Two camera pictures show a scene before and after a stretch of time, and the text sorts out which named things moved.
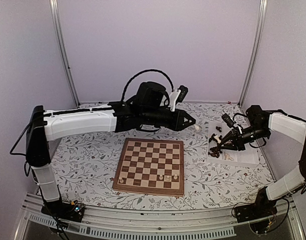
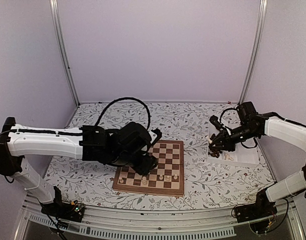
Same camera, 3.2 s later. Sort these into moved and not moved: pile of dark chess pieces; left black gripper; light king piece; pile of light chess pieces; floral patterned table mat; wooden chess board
Moved: light king piece; left black gripper
Not moved: wooden chess board; pile of dark chess pieces; floral patterned table mat; pile of light chess pieces
